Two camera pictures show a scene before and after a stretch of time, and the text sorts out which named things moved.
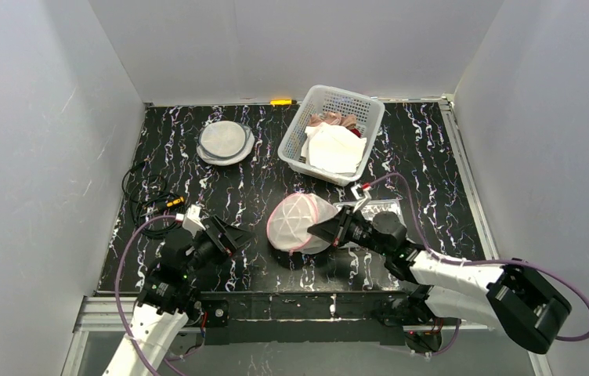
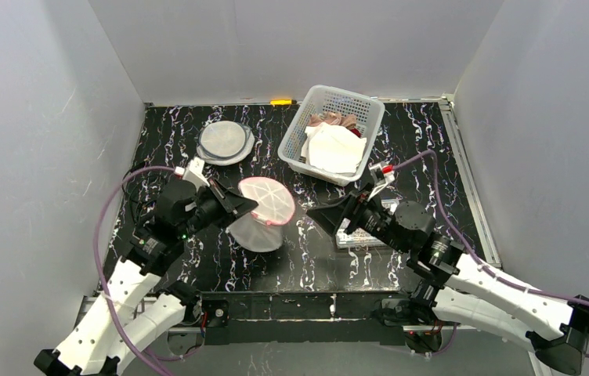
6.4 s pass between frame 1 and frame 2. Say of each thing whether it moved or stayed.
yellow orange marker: stayed
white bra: stayed
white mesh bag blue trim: stayed
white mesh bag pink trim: moved
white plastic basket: stayed
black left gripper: moved
